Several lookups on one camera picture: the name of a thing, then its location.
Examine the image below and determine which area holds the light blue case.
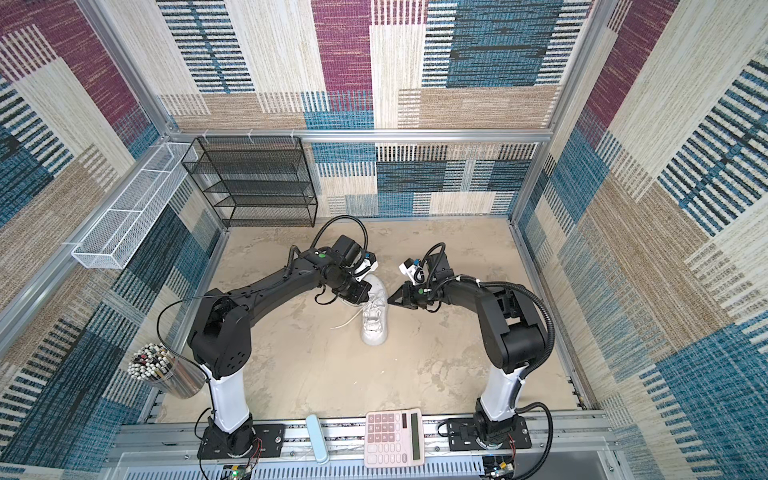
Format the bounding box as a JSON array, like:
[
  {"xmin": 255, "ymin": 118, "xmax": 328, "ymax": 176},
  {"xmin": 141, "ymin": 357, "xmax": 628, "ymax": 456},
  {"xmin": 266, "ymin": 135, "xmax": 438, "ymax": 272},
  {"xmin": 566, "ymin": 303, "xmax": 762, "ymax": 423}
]
[{"xmin": 305, "ymin": 414, "xmax": 330, "ymax": 465}]

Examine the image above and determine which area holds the white shoelace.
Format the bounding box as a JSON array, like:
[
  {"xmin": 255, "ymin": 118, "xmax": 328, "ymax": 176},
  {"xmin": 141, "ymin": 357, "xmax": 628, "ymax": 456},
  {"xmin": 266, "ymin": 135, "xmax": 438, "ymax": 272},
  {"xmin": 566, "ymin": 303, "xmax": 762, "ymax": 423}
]
[{"xmin": 332, "ymin": 299, "xmax": 386, "ymax": 332}]

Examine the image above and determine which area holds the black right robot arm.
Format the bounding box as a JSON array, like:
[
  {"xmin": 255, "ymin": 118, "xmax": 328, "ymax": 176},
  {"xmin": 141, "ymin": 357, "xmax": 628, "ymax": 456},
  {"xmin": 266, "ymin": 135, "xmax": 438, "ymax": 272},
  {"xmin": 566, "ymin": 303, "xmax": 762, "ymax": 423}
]
[{"xmin": 388, "ymin": 244, "xmax": 555, "ymax": 449}]

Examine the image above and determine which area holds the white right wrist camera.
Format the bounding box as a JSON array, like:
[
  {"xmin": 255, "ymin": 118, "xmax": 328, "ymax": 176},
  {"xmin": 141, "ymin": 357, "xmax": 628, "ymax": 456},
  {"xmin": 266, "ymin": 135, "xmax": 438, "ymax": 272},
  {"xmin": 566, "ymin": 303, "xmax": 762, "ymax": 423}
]
[{"xmin": 399, "ymin": 258, "xmax": 425, "ymax": 285}]

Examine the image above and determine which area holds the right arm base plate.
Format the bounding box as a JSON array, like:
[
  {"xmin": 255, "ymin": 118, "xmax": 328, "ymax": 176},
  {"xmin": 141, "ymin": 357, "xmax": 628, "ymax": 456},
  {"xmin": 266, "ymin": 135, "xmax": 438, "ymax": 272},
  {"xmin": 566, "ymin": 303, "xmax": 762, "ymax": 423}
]
[{"xmin": 438, "ymin": 415, "xmax": 532, "ymax": 452}]

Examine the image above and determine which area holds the pink calculator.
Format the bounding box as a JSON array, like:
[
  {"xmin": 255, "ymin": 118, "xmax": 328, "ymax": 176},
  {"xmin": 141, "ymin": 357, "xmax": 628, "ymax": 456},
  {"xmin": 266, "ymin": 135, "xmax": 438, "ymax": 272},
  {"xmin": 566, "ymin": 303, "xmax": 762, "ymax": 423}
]
[{"xmin": 363, "ymin": 408, "xmax": 426, "ymax": 469}]

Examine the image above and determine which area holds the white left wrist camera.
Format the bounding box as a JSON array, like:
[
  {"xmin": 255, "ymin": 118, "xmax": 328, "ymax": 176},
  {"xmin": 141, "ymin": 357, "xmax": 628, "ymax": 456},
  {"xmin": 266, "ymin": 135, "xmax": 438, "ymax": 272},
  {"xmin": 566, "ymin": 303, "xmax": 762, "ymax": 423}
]
[{"xmin": 355, "ymin": 252, "xmax": 378, "ymax": 276}]

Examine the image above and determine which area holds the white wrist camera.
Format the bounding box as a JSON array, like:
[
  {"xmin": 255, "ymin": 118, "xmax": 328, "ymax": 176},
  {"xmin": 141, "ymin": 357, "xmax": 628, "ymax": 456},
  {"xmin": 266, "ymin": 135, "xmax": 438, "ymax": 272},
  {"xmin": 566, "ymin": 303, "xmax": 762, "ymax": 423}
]
[
  {"xmin": 399, "ymin": 258, "xmax": 425, "ymax": 285},
  {"xmin": 355, "ymin": 252, "xmax": 378, "ymax": 276}
]

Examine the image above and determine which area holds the cup of coloured pencils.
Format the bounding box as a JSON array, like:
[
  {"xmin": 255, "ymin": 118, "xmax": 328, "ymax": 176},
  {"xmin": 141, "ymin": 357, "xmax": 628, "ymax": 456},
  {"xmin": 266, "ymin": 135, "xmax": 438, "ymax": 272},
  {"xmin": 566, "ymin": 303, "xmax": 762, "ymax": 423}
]
[{"xmin": 127, "ymin": 343, "xmax": 208, "ymax": 400}]

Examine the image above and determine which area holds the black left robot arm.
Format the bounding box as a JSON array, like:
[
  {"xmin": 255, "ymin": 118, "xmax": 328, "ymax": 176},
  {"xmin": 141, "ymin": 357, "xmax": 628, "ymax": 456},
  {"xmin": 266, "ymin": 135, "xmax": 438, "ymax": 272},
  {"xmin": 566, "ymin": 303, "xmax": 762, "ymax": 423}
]
[{"xmin": 187, "ymin": 235, "xmax": 377, "ymax": 459}]

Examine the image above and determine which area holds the black wire mesh shelf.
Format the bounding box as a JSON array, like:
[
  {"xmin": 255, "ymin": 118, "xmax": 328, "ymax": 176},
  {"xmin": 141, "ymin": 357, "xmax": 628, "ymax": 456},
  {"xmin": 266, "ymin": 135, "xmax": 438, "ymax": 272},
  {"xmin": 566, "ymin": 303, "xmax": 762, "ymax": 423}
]
[{"xmin": 181, "ymin": 136, "xmax": 318, "ymax": 228}]

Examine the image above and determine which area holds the white wire mesh basket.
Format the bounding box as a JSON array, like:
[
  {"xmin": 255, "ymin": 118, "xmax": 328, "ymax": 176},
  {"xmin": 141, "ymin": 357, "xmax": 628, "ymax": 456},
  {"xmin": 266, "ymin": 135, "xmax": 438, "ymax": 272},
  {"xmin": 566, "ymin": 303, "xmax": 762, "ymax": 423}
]
[{"xmin": 71, "ymin": 142, "xmax": 189, "ymax": 270}]

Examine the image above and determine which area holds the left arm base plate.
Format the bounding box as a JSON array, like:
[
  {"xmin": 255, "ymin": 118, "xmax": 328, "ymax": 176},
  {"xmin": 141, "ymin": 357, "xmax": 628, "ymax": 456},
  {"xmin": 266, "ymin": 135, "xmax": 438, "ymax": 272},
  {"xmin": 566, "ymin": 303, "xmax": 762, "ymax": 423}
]
[{"xmin": 197, "ymin": 420, "xmax": 286, "ymax": 460}]

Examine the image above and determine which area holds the white sneaker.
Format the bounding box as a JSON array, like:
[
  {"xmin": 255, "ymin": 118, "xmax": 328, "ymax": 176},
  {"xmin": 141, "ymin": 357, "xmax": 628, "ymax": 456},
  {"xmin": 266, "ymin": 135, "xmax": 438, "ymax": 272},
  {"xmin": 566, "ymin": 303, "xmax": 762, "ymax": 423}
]
[{"xmin": 361, "ymin": 274, "xmax": 388, "ymax": 346}]

